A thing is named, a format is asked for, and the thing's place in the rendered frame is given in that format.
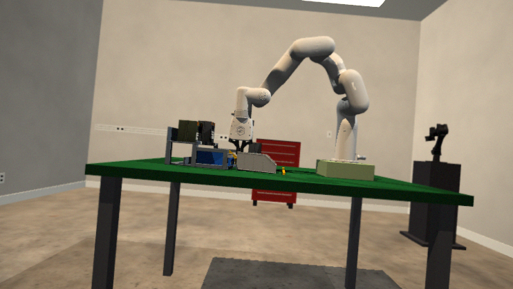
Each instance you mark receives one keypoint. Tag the blue open bin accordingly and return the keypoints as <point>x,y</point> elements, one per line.
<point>212,158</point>

